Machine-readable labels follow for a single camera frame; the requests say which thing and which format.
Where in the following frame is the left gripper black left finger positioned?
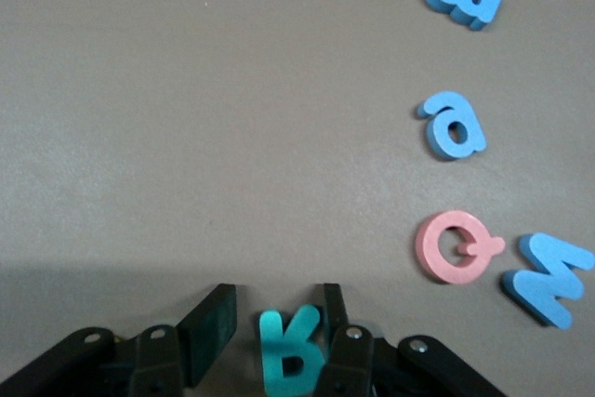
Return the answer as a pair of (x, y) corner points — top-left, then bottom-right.
(125, 283), (237, 397)

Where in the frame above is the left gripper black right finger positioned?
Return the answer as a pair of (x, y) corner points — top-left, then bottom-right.
(315, 283), (376, 397)

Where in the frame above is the teal foam capital R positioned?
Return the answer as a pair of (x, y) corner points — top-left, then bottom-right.
(258, 303), (326, 397)

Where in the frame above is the pink foam capital Q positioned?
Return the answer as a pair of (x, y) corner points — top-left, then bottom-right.
(414, 209), (507, 285)

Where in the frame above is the blue foam lowercase a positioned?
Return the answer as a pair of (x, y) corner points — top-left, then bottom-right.
(416, 90), (488, 161)

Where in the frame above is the blue foam capital M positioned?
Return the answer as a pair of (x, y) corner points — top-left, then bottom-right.
(500, 232), (595, 329)

